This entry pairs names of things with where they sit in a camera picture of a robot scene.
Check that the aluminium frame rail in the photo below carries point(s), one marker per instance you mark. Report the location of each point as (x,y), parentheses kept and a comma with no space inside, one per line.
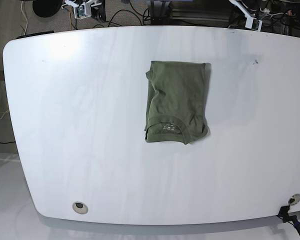
(201,13)

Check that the olive green T-shirt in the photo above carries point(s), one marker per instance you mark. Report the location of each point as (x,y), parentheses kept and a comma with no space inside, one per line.
(176,100)

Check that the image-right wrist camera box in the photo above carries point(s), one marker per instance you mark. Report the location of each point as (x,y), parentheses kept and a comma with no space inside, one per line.
(253,24)

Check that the table cable grommet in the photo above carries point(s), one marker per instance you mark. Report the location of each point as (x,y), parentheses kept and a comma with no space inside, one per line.
(80,208)
(295,199)

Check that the left table cable grommet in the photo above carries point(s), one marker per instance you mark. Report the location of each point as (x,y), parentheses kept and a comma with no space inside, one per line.
(80,208)

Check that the black round stand base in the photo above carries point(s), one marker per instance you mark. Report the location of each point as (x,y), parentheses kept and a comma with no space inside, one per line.
(46,8)

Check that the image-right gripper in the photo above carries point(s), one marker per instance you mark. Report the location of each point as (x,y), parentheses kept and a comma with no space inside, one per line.
(254,10)

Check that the right table cable grommet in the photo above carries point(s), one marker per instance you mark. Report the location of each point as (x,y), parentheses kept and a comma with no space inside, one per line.
(295,199)

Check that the black clamp with cable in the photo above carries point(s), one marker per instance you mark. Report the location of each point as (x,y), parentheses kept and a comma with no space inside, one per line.
(287,218)

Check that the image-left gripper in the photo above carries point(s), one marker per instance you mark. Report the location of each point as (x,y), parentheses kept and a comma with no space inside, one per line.
(99,13)

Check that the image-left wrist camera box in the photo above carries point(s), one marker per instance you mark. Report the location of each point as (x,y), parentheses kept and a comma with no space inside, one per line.
(82,12)

